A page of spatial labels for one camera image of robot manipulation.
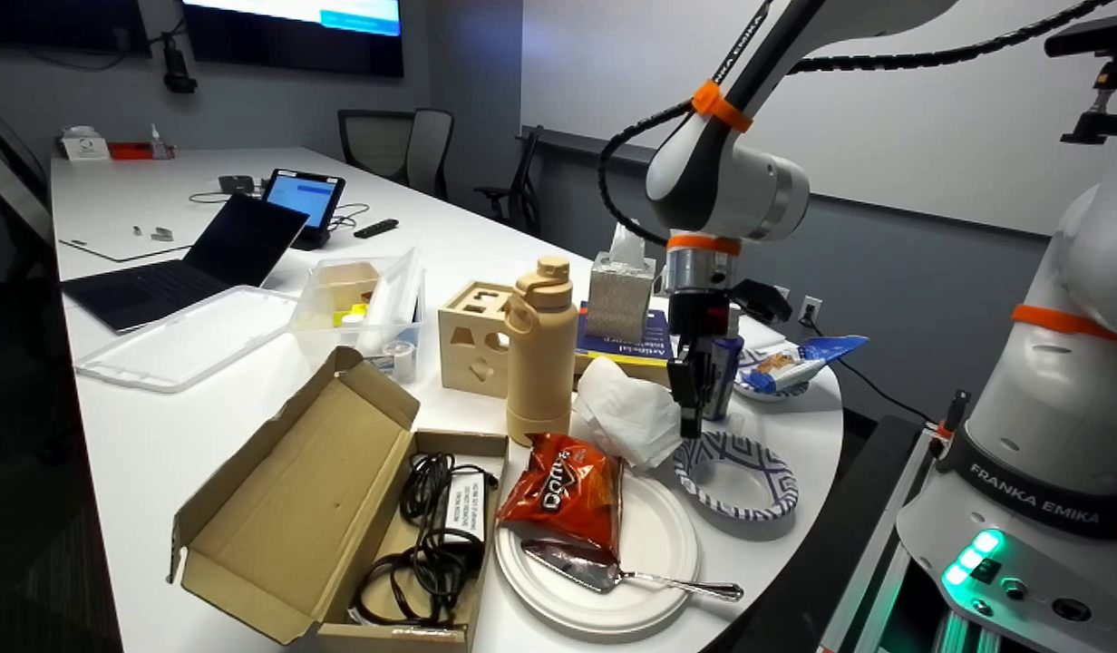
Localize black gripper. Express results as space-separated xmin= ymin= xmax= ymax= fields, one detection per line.
xmin=663 ymin=285 xmax=748 ymax=444

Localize white paper tissue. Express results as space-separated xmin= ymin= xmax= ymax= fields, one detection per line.
xmin=604 ymin=220 xmax=651 ymax=272
xmin=570 ymin=357 xmax=690 ymax=470

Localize grey tissue box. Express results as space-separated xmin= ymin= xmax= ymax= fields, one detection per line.
xmin=582 ymin=251 xmax=670 ymax=346

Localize blue spray bottle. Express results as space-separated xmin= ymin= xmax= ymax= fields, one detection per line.
xmin=708 ymin=330 xmax=748 ymax=424

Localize blue white snack bag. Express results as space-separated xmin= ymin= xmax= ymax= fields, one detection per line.
xmin=739 ymin=332 xmax=875 ymax=398

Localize plain white paper plate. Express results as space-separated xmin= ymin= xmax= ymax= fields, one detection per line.
xmin=491 ymin=465 xmax=702 ymax=641

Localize beige water bottle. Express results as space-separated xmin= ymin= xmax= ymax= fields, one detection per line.
xmin=501 ymin=253 xmax=582 ymax=450

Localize red Doritos chip bag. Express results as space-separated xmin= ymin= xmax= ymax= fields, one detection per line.
xmin=495 ymin=432 xmax=626 ymax=565

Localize wooden shape sorter box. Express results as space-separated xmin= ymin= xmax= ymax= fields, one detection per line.
xmin=435 ymin=278 xmax=519 ymax=398

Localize dark office chair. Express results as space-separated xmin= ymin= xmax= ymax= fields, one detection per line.
xmin=477 ymin=123 xmax=551 ymax=238

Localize grey office chair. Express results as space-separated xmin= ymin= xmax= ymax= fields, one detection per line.
xmin=333 ymin=106 xmax=416 ymax=186
xmin=403 ymin=106 xmax=456 ymax=199

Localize small black remote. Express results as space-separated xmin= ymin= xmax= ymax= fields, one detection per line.
xmin=351 ymin=213 xmax=403 ymax=243

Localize open cardboard box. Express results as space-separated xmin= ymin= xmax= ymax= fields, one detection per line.
xmin=163 ymin=346 xmax=512 ymax=653

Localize black tablet with stand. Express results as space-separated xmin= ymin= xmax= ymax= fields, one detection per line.
xmin=261 ymin=168 xmax=348 ymax=251

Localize black laptop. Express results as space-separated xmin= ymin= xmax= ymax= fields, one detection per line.
xmin=57 ymin=193 xmax=310 ymax=338

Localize white paper sheets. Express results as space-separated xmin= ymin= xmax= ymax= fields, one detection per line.
xmin=53 ymin=220 xmax=195 ymax=267

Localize black webcam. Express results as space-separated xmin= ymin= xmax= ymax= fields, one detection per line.
xmin=154 ymin=20 xmax=204 ymax=97

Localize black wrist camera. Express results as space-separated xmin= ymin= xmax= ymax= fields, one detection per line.
xmin=731 ymin=278 xmax=792 ymax=326

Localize black power cable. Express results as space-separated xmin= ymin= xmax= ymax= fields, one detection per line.
xmin=808 ymin=319 xmax=953 ymax=429

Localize aluminium robot stand frame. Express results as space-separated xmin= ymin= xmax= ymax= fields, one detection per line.
xmin=817 ymin=413 xmax=962 ymax=653

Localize black power adapter with cable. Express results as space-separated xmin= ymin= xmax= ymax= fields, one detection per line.
xmin=351 ymin=450 xmax=501 ymax=631

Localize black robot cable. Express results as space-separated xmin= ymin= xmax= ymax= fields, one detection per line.
xmin=597 ymin=0 xmax=1117 ymax=247

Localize wall television screen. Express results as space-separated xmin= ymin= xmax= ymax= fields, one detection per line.
xmin=175 ymin=0 xmax=404 ymax=85

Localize black camera on mount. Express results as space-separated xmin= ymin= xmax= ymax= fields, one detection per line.
xmin=1039 ymin=8 xmax=1117 ymax=150

